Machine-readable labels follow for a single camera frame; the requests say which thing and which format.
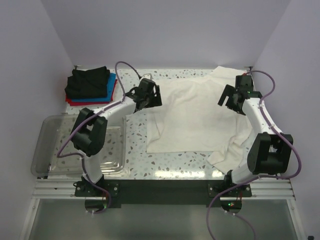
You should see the white printed t-shirt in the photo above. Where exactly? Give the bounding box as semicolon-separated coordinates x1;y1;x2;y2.
124;65;261;173

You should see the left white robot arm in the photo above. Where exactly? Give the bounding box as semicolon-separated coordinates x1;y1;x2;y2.
70;78;162;184

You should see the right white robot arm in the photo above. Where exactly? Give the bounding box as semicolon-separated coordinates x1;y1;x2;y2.
218;73;293;187

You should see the folded blue t-shirt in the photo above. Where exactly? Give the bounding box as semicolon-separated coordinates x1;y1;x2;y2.
70;73;116;102

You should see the clear plastic bin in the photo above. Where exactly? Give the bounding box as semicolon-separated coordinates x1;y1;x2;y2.
30;114;126;178

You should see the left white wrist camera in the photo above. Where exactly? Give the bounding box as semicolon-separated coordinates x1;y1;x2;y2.
141;73;153;80

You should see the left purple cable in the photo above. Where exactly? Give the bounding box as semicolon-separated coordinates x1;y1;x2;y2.
56;60;151;216

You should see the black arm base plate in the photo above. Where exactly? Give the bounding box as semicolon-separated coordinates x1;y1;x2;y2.
74;178;253;210

